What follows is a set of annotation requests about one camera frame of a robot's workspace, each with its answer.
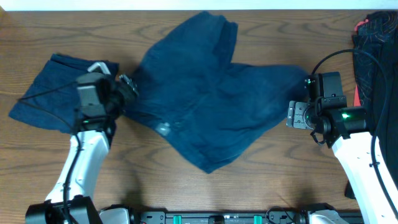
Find dark blue shorts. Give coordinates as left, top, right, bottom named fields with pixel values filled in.
left=8, top=53, right=120, bottom=138
left=125, top=12, right=308, bottom=173

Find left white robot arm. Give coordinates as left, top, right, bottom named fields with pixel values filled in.
left=25, top=72, right=138, bottom=223

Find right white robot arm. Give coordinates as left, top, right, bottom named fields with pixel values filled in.
left=286, top=101, right=397, bottom=223

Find red garment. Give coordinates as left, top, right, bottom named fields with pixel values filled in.
left=353, top=19, right=369, bottom=106

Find folded dark blue shorts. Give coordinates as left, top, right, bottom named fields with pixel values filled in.
left=8, top=53, right=120, bottom=138

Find black patterned garment pile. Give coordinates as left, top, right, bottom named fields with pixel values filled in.
left=353, top=11, right=397, bottom=184

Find right black cable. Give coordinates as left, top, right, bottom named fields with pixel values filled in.
left=311, top=49, right=398, bottom=212

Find black cable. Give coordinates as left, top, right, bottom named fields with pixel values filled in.
left=17, top=80, right=81, bottom=224
left=311, top=49, right=398, bottom=212

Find left black cable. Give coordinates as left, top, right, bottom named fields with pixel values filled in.
left=17, top=80, right=81, bottom=224

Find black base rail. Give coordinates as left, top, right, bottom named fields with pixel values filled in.
left=99, top=203, right=365, bottom=224

